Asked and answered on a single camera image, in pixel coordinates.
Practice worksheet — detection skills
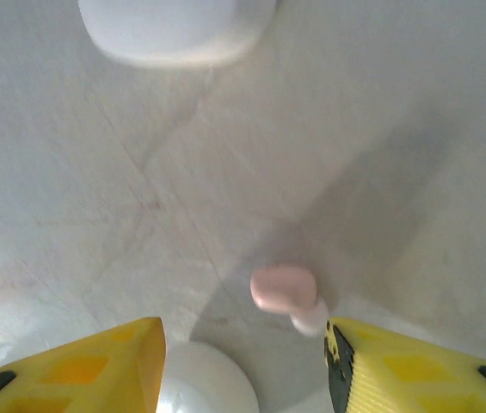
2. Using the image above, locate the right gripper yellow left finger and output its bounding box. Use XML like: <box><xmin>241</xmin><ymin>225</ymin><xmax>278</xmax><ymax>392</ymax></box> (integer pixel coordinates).
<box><xmin>0</xmin><ymin>317</ymin><xmax>168</xmax><ymax>413</ymax></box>

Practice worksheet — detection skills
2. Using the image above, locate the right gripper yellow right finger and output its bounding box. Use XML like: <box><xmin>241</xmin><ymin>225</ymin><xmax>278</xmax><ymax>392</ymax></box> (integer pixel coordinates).
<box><xmin>323</xmin><ymin>317</ymin><xmax>486</xmax><ymax>413</ymax></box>

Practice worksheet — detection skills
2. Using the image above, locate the white round earbud case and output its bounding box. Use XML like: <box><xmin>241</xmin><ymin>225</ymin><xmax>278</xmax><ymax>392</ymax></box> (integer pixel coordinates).
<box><xmin>156</xmin><ymin>342</ymin><xmax>260</xmax><ymax>413</ymax></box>

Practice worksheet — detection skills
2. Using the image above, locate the small pink earbud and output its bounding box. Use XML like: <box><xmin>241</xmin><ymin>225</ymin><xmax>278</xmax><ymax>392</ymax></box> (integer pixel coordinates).
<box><xmin>249</xmin><ymin>264</ymin><xmax>330</xmax><ymax>337</ymax></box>

